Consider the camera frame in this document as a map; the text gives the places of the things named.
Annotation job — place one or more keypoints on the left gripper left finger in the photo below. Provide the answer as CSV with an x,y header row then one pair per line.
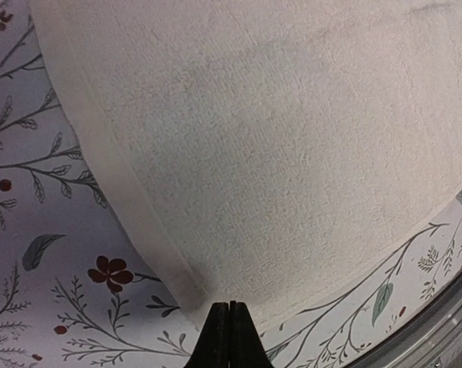
x,y
211,349

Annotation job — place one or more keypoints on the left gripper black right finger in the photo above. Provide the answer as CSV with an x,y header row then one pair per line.
x,y
245,347

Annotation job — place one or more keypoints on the cream towel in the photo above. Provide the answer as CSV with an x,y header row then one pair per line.
x,y
265,151

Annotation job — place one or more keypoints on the floral tablecloth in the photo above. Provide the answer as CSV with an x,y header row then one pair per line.
x,y
74,292

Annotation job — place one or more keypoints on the front aluminium rail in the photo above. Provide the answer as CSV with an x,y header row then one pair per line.
x,y
433,338

